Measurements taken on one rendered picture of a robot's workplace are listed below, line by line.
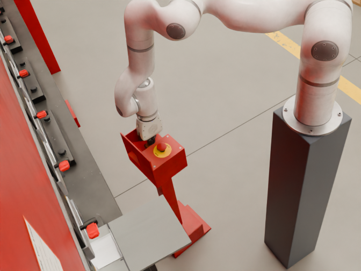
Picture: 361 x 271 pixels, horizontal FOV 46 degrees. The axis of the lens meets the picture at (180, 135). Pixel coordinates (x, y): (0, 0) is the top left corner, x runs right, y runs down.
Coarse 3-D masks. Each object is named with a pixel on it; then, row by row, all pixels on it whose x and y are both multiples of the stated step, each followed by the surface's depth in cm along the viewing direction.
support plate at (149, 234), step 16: (144, 208) 125; (160, 208) 125; (112, 224) 123; (128, 224) 123; (144, 224) 122; (160, 224) 121; (176, 224) 121; (128, 240) 119; (144, 240) 119; (160, 240) 118; (176, 240) 118; (128, 256) 116; (144, 256) 116; (160, 256) 115
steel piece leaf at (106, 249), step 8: (96, 240) 120; (104, 240) 120; (112, 240) 120; (96, 248) 119; (104, 248) 118; (112, 248) 118; (96, 256) 117; (104, 256) 117; (112, 256) 117; (120, 256) 116; (96, 264) 116; (104, 264) 116
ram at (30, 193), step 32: (0, 64) 102; (0, 96) 72; (0, 128) 56; (0, 160) 46; (32, 160) 74; (0, 192) 39; (32, 192) 57; (0, 224) 34; (32, 224) 46; (64, 224) 75; (0, 256) 30; (32, 256) 39; (64, 256) 58
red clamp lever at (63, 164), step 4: (60, 160) 107; (64, 160) 103; (68, 160) 107; (56, 164) 106; (60, 164) 101; (64, 164) 99; (68, 164) 100; (60, 168) 99; (64, 168) 99; (68, 168) 99
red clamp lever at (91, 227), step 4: (88, 220) 95; (92, 220) 94; (96, 220) 95; (84, 224) 94; (88, 224) 93; (92, 224) 91; (96, 224) 93; (80, 228) 94; (84, 228) 94; (88, 228) 90; (92, 228) 88; (96, 228) 88; (88, 232) 88; (92, 232) 87; (96, 232) 87; (92, 236) 86; (96, 236) 87
